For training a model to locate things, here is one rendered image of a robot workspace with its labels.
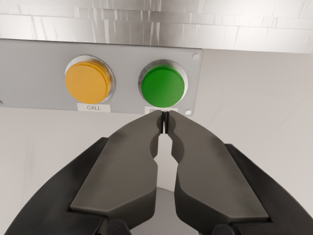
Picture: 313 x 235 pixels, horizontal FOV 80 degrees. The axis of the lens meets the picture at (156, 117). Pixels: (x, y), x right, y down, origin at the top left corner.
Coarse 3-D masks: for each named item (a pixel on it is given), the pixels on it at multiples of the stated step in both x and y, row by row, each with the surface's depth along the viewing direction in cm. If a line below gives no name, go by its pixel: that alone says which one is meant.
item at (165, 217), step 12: (156, 192) 38; (168, 192) 39; (156, 204) 36; (168, 204) 37; (156, 216) 33; (168, 216) 34; (132, 228) 30; (144, 228) 31; (156, 228) 32; (168, 228) 32; (180, 228) 33; (192, 228) 34
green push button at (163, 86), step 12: (156, 72) 16; (168, 72) 16; (144, 84) 17; (156, 84) 17; (168, 84) 17; (180, 84) 17; (144, 96) 18; (156, 96) 18; (168, 96) 17; (180, 96) 17
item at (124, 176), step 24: (144, 120) 11; (120, 144) 9; (144, 144) 9; (96, 168) 7; (120, 168) 7; (144, 168) 7; (96, 192) 6; (120, 192) 6; (144, 192) 6; (120, 216) 6; (144, 216) 7
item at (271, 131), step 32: (224, 96) 29; (256, 96) 29; (0, 128) 33; (32, 128) 33; (64, 128) 33; (96, 128) 33; (224, 128) 32; (256, 128) 32; (288, 128) 32; (0, 160) 37; (32, 160) 37; (64, 160) 37; (160, 160) 36; (256, 160) 35; (288, 160) 35; (0, 192) 41; (32, 192) 41; (0, 224) 47
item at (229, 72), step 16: (208, 48) 26; (208, 64) 27; (224, 64) 27; (240, 64) 27; (256, 64) 27; (272, 64) 27; (288, 64) 27; (304, 64) 27; (208, 80) 28; (224, 80) 28; (240, 80) 28; (256, 80) 28; (272, 80) 28; (288, 80) 28; (304, 80) 28; (272, 96) 29; (288, 96) 29; (304, 96) 29
